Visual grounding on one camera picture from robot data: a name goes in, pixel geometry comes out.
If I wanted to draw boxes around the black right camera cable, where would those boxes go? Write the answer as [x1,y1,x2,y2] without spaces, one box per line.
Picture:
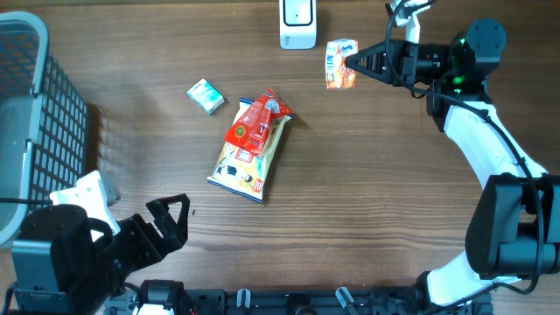
[384,0,546,303]

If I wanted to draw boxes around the white barcode scanner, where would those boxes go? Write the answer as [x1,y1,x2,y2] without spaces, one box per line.
[278,0,318,50]

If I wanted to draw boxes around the teal tissue pack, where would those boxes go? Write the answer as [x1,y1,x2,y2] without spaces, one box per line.
[187,79,225,115]

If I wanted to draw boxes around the black camera cable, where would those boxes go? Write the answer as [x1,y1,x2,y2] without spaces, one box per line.
[0,197,56,207]
[384,0,546,303]

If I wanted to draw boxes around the orange small box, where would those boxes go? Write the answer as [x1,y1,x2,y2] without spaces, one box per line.
[325,38,359,89]

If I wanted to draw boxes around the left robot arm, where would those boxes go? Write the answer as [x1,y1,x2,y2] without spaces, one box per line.
[6,194,190,314]

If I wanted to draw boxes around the cream snack bag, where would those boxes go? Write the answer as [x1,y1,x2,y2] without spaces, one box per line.
[207,98,292,202]

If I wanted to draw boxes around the black left camera cable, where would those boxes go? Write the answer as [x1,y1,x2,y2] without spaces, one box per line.
[0,197,56,207]

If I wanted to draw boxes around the grey plastic shopping basket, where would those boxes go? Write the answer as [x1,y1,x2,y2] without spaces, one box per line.
[1,11,89,249]

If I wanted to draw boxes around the red snack packet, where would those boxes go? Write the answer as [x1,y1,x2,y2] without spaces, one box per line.
[224,88,293,156]

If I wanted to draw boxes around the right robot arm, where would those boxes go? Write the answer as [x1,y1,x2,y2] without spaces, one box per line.
[345,18,559,312]

